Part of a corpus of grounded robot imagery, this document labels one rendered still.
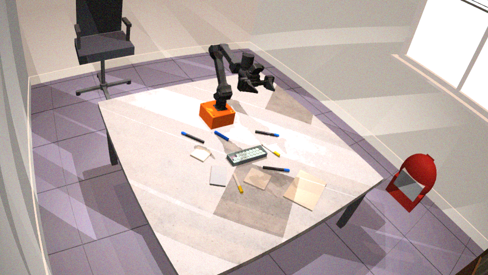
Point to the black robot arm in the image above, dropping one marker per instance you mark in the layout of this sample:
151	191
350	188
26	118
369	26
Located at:
237	66

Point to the keyboard with white letter keys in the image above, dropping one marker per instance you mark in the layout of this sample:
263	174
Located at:
246	155

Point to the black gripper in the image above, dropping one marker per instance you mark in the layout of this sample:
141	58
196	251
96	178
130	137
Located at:
248	84

